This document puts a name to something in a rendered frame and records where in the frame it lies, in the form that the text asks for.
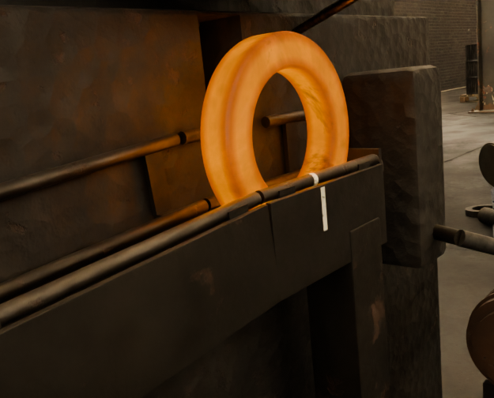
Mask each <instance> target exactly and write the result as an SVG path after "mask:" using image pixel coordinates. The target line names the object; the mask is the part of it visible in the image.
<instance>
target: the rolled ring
mask: <svg viewBox="0 0 494 398"><path fill-rule="evenodd" d="M275 73H279V74H281V75H282V76H284V77H285V78H286V79H287V80H288V81H289V82H290V83H291V84H292V86H293V87H294V88H295V90H296V91H297V93H298V95H299V97H300V100H301V102H302V104H303V107H304V113H305V117H306V122H307V148H306V153H305V157H304V162H303V165H302V167H301V170H300V173H299V174H298V176H297V178H299V177H301V176H304V175H306V174H310V173H314V172H316V171H321V170H323V169H326V168H328V167H333V166H336V165H338V164H341V163H345V162H347V156H348V150H349V117H348V111H347V105H346V101H345V94H344V92H343V88H342V86H341V82H340V79H339V77H338V74H337V72H336V70H335V68H334V66H333V64H332V62H331V61H330V60H329V58H328V57H327V55H326V53H325V52H324V51H323V50H322V49H321V48H320V46H319V45H317V44H316V43H315V42H314V41H312V40H311V39H309V38H307V37H306V36H303V35H301V34H299V33H296V32H289V31H280V32H271V33H266V34H261V35H256V36H251V37H248V38H246V39H244V40H242V41H240V42H239V43H237V44H236V45H235V46H234V47H233V48H232V49H231V50H230V51H229V52H228V53H227V54H226V55H225V56H224V57H223V58H222V59H221V61H220V62H219V64H218V65H217V68H216V69H215V70H214V72H213V75H212V77H211V79H210V81H209V85H208V87H207V90H206V95H205V99H204V102H203V106H202V116H201V148H202V158H203V163H204V167H205V170H206V175H207V178H208V180H209V184H210V186H211V188H212V190H213V192H214V194H215V196H216V198H217V200H218V201H219V203H220V204H221V206H222V205H225V204H227V203H229V202H231V201H234V200H236V199H238V198H240V197H243V196H245V195H247V194H249V193H252V192H255V191H256V190H261V189H264V188H266V187H268V186H267V184H266V183H265V182H264V180H263V178H262V176H261V174H260V172H259V170H258V166H257V163H256V161H255V154H254V149H253V142H252V125H253V117H254V112H255V106H256V103H257V101H258V97H259V95H260V93H261V91H262V89H263V87H264V85H265V84H266V82H267V81H268V80H269V79H270V78H271V77H272V76H273V75H274V74H275Z"/></svg>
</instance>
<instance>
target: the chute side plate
mask: <svg viewBox="0 0 494 398"><path fill-rule="evenodd" d="M324 186H325V196H326V217H327V227H328V230H325V231H324V230H323V219H322V199H321V188H322V187H324ZM377 217H379V219H380V233H381V245H382V244H384V243H385V242H387V226H386V210H385V196H384V181H383V165H382V164H381V163H378V164H376V165H374V166H371V167H367V168H364V169H362V170H359V171H356V172H353V173H351V174H348V175H344V176H341V177H340V178H336V179H333V180H330V181H328V182H324V183H322V184H319V185H317V186H312V187H310V188H307V189H305V190H301V191H299V192H296V193H292V194H289V195H288V196H285V197H281V198H278V199H276V200H273V201H270V202H267V203H266V204H265V205H260V206H258V207H256V208H253V209H252V210H250V211H248V212H245V213H244V214H242V215H239V216H237V217H235V218H233V219H231V220H229V221H227V222H225V223H222V224H220V225H218V226H216V227H214V228H212V229H210V230H208V231H205V232H203V233H201V234H200V235H197V236H195V237H193V238H191V239H188V240H186V241H185V242H182V243H180V244H179V245H177V246H174V247H172V248H170V249H168V250H165V251H164V252H162V253H159V254H157V255H156V256H153V257H151V258H149V259H147V260H145V261H143V262H141V263H139V264H136V265H134V266H132V267H130V268H128V269H126V270H124V271H122V272H119V273H117V274H115V275H113V276H111V277H109V278H107V279H106V280H102V281H100V282H99V283H96V284H94V285H92V286H91V287H88V288H86V289H84V290H82V291H79V292H78V293H76V294H74V295H71V296H70V297H67V298H65V299H63V300H61V301H59V302H57V303H55V304H53V305H50V306H48V307H46V308H44V309H42V310H40V311H38V312H36V313H33V314H31V315H29V316H27V317H25V318H23V319H21V320H19V321H16V322H14V323H12V324H11V325H8V326H6V327H5V328H3V329H0V398H141V397H143V396H144V395H145V394H147V393H148V392H150V391H151V390H153V389H154V388H156V387H157V386H158V385H160V384H161V383H163V382H164V381H166V380H167V379H169V378H170V377H171V376H173V375H174V374H176V373H178V372H179V371H180V370H182V369H183V368H184V367H186V366H188V365H189V364H191V363H192V362H193V361H194V360H196V359H198V358H199V357H201V356H202V355H204V354H205V353H206V352H207V351H209V350H211V349H212V348H214V347H216V346H217V345H218V344H219V343H221V342H222V341H224V340H226V339H227V338H228V337H230V336H231V335H232V334H234V333H235V332H237V331H238V330H240V329H241V328H242V327H244V326H245V325H247V324H249V323H250V322H251V321H253V320H254V319H255V318H257V317H259V316H260V315H261V314H263V313H265V312H266V311H267V310H269V309H270V308H272V307H273V306H275V305H276V304H278V303H279V302H280V301H282V300H284V299H286V298H288V297H289V296H291V295H293V294H295V293H296V292H298V291H300V290H302V289H304V288H305V287H307V286H309V285H311V284H312V283H314V282H316V281H318V280H320V279H322V278H323V277H324V276H327V275H329V274H331V273H332V272H334V271H336V270H338V269H339V268H341V267H343V266H345V265H347V264H348V263H350V262H351V249H350V237H349V232H350V231H351V230H352V229H354V228H357V227H359V226H361V225H363V224H365V223H367V222H369V221H371V220H373V219H375V218H377Z"/></svg>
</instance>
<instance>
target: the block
mask: <svg viewBox="0 0 494 398"><path fill-rule="evenodd" d="M342 88H343V92H344V94H345V101H346V105H347V111H348V117H349V148H381V154H382V161H383V181H384V196H385V210H386V226H387V242H385V243H384V244H382V245H381V247H382V261H383V264H386V265H397V266H403V267H409V268H423V267H425V266H427V265H429V264H430V263H431V262H433V261H434V260H435V259H437V258H438V257H440V256H441V255H443V254H444V252H445V249H446V248H447V245H446V243H445V242H442V241H439V240H435V239H434V238H433V234H432V233H433V227H434V226H435V225H436V224H438V225H442V226H446V222H445V199H444V175H443V130H442V106H441V83H440V72H439V68H438V67H435V66H432V65H426V66H411V67H402V68H394V69H378V70H370V71H363V72H355V73H350V74H348V75H347V76H345V77H344V78H343V81H342Z"/></svg>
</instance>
